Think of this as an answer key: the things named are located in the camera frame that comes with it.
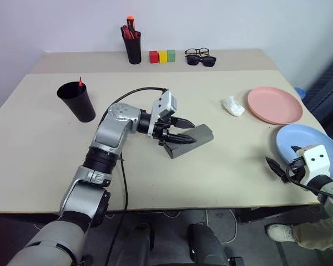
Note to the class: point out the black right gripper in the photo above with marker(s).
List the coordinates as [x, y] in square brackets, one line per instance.
[294, 166]

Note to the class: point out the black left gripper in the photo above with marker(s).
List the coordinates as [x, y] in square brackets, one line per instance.
[161, 133]

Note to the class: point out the grey glasses case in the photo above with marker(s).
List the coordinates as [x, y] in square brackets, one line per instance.
[191, 144]

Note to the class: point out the red and black pen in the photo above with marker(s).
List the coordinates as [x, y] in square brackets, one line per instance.
[80, 84]

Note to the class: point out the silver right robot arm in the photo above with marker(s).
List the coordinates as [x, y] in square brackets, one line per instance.
[331, 199]

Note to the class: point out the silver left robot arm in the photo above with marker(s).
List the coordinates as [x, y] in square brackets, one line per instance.
[113, 130]

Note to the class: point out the blue plate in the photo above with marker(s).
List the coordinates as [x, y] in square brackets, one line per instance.
[302, 137]

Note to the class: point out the pink plate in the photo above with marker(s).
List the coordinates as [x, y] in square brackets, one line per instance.
[274, 104]

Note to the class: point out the crumpled white tissue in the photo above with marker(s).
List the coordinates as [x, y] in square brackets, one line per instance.
[233, 106]

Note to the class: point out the black sunglasses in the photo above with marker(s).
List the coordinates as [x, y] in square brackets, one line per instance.
[193, 60]

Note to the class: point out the green cube block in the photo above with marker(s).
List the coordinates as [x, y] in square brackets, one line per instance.
[171, 56]

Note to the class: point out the white sneaker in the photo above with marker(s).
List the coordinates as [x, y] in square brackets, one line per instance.
[278, 233]

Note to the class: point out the yellow cube block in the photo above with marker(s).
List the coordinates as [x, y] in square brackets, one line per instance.
[163, 57]

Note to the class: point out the red cube block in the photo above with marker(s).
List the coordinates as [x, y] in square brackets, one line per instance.
[153, 57]

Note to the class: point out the black framed clear glasses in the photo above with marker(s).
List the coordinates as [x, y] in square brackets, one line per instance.
[187, 51]

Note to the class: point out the beige trouser leg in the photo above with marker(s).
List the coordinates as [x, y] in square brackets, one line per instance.
[313, 235]

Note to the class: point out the tall black tool holder cup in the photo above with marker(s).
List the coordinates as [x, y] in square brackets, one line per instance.
[133, 51]

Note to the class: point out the wide black plastic cup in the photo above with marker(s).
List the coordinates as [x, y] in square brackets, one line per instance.
[81, 106]

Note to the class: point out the red and black tool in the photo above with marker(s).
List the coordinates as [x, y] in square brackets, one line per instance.
[136, 34]

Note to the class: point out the black floor box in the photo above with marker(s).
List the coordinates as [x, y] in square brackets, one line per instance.
[236, 261]

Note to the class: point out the dark rounded shape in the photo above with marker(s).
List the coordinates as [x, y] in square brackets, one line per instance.
[206, 246]

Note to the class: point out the red markers in holder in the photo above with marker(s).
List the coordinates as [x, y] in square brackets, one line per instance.
[130, 21]

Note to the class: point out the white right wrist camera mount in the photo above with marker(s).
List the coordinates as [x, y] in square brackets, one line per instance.
[316, 163]

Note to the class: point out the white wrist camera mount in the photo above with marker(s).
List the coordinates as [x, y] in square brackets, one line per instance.
[162, 105]
[316, 163]

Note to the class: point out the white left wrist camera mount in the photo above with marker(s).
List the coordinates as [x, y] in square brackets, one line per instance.
[162, 105]

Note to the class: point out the black table frame bar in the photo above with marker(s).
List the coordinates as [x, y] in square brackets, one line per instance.
[272, 214]

